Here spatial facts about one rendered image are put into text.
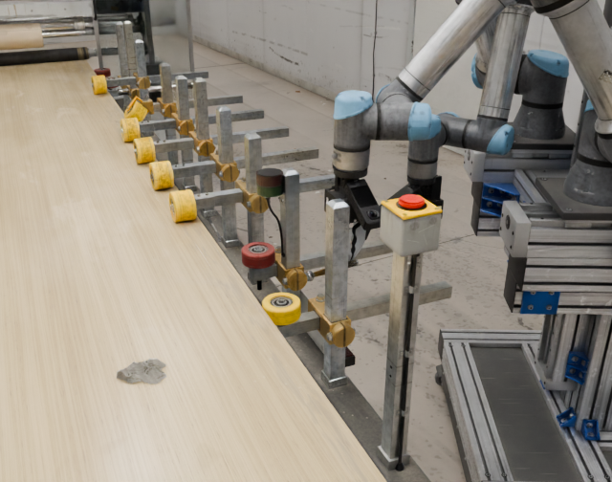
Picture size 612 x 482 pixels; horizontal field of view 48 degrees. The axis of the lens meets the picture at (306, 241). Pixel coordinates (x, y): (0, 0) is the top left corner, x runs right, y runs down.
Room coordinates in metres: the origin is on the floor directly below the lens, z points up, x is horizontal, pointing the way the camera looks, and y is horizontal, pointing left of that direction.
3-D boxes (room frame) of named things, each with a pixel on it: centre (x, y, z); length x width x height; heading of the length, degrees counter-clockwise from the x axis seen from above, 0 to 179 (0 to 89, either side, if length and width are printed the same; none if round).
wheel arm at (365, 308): (1.30, -0.13, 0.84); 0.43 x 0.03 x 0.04; 113
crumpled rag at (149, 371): (0.99, 0.29, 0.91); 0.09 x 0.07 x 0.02; 91
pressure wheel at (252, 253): (1.47, 0.11, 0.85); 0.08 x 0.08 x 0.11
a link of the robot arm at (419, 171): (1.64, -0.29, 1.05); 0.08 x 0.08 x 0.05
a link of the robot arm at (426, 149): (1.64, -0.30, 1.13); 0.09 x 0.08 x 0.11; 145
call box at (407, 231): (0.99, -0.16, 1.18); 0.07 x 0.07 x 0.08; 23
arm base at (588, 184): (1.49, -0.68, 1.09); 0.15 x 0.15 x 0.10
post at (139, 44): (3.06, 0.73, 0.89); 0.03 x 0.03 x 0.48; 23
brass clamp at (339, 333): (1.25, -0.05, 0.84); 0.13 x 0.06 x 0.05; 23
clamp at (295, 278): (1.47, 0.05, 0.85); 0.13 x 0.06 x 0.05; 23
